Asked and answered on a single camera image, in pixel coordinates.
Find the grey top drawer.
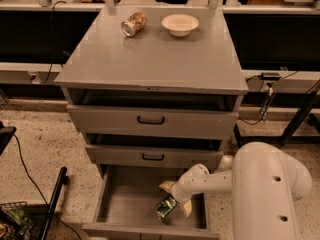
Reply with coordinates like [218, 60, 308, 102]
[67, 105, 238, 140]

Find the grey drawer cabinet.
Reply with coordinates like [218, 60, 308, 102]
[54, 5, 249, 178]

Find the black power adapter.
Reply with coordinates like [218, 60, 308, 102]
[260, 72, 281, 81]

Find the grey bottom drawer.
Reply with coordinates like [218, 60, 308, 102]
[83, 166, 220, 240]

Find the grey drawer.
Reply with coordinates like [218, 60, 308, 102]
[86, 144, 223, 169]
[83, 166, 220, 240]
[67, 105, 238, 140]

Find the black stand leg left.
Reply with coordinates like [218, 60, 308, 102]
[38, 167, 68, 240]

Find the wire basket with items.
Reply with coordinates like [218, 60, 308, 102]
[0, 201, 34, 240]

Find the black wall cable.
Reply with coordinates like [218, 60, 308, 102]
[40, 0, 68, 85]

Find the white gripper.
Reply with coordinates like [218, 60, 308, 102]
[159, 181, 194, 218]

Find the black top drawer handle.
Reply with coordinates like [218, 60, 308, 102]
[137, 116, 165, 125]

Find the black middle drawer handle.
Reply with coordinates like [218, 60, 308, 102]
[141, 153, 165, 161]

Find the black table leg right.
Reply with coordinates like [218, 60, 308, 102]
[233, 124, 243, 148]

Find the black floor cable left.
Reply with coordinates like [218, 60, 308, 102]
[13, 133, 83, 240]

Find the brown patterned soda can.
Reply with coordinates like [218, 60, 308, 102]
[121, 12, 147, 37]

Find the grey middle drawer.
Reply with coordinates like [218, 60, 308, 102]
[86, 144, 223, 169]

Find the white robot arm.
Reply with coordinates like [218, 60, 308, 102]
[159, 142, 312, 240]

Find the white bowl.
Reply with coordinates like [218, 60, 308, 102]
[162, 14, 199, 37]

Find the black drawer handle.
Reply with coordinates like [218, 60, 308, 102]
[137, 116, 165, 125]
[141, 153, 165, 161]

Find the green soda can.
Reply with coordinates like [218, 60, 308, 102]
[155, 195, 177, 222]

